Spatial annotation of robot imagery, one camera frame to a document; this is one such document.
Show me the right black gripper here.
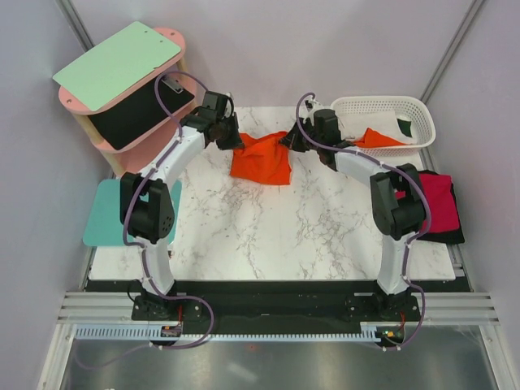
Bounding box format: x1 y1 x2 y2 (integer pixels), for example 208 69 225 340
279 117 323 153

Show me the orange t shirt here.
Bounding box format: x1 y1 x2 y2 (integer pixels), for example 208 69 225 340
229 132 292 186
353 128 406 149

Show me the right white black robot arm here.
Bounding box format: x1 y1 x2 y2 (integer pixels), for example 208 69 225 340
281 101 431 320

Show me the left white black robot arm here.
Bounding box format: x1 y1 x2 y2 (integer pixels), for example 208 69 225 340
119 91 244 321

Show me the dark green cloth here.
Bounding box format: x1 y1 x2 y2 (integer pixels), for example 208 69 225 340
397 119 412 137

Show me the pink two tier shelf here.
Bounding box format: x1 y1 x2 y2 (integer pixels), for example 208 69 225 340
68 52 197 176

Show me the white plastic laundry basket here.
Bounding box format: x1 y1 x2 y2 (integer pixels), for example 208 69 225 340
331 96 436 157

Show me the black clipboard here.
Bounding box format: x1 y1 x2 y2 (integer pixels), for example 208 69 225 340
89 80 194 150

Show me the mint green board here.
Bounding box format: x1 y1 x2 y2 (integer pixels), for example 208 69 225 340
53 21 186 115

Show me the teal cutting board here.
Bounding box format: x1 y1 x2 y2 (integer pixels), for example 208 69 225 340
83 173 182 246

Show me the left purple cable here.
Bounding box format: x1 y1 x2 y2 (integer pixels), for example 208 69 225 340
72 71 216 369

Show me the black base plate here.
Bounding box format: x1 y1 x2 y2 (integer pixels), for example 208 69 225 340
84 279 475 335

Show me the white cable duct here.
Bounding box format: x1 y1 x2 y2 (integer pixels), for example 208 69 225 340
75 324 382 342

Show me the aluminium frame rail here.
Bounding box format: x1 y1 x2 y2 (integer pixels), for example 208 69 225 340
58 292 500 326

